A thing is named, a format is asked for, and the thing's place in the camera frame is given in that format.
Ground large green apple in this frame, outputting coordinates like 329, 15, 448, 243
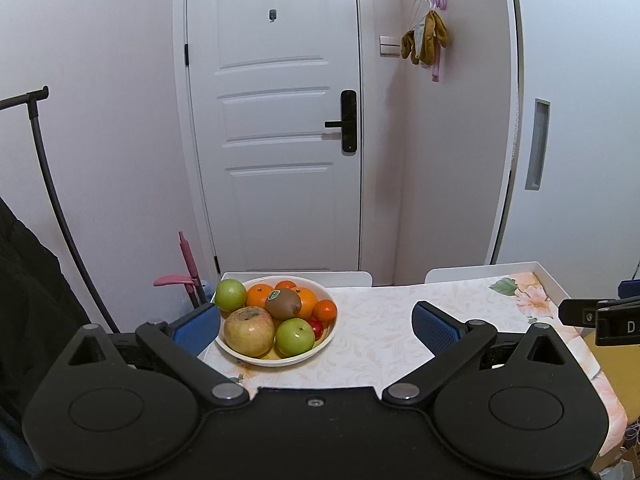
213, 278, 247, 312

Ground red yellow apple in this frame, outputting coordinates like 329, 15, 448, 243
222, 307, 276, 358

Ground brown kiwi with sticker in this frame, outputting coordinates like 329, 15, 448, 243
265, 288, 302, 321

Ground small green apple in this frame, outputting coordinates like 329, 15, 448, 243
276, 318, 316, 358

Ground small mandarin orange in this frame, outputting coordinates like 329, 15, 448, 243
274, 280, 297, 289

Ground pink plastic stand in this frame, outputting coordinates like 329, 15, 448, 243
153, 231, 207, 309

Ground floral tablecloth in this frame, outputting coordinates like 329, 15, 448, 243
200, 262, 628, 453

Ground orange left in bowl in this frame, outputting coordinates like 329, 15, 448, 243
245, 283, 273, 308

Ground orange in bowl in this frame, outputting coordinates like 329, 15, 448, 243
245, 283, 273, 308
293, 287, 318, 320

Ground white sliding wardrobe door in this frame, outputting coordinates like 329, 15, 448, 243
492, 0, 639, 298

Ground orange right in bowl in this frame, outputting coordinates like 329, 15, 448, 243
293, 287, 318, 320

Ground red cherry tomato right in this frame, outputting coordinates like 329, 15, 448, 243
307, 318, 324, 340

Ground white fruit bowl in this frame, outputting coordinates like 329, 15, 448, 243
216, 275, 340, 367

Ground black metal stand pole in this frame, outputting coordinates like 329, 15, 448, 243
1, 86, 120, 334

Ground hanging clothes on hook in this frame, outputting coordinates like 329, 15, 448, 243
400, 0, 449, 82

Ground black door handle lock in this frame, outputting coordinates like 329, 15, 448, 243
324, 89, 358, 154

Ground white wall switch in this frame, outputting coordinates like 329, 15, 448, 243
378, 36, 400, 56

